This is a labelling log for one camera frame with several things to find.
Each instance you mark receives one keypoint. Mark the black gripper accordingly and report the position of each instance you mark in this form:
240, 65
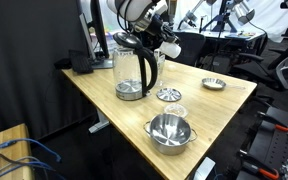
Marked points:
158, 27

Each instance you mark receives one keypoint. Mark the white plastic cup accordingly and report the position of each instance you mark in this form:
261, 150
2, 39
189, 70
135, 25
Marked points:
170, 49

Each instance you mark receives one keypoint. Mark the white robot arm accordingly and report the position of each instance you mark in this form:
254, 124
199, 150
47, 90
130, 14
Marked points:
144, 15

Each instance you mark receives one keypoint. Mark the green couscous box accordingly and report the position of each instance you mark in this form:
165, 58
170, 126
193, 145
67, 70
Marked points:
160, 58

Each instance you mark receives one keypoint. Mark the glass electric kettle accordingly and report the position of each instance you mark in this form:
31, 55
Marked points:
135, 67

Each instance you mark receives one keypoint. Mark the round metal pot lid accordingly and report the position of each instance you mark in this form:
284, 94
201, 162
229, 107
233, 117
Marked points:
169, 94

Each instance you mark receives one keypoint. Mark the small steel pan with grains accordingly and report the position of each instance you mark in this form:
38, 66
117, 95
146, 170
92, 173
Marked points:
218, 84

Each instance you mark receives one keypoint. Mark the clear glass lid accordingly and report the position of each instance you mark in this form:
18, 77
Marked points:
176, 109

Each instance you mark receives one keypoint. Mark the black computer monitor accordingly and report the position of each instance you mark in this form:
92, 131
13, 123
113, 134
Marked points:
99, 59

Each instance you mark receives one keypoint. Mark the black keyboard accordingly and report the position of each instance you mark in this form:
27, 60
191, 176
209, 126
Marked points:
80, 62

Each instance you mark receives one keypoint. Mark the stainless steel pot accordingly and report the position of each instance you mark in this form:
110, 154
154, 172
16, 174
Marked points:
169, 133

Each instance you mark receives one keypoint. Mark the black office chair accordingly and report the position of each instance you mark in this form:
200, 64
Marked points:
274, 76

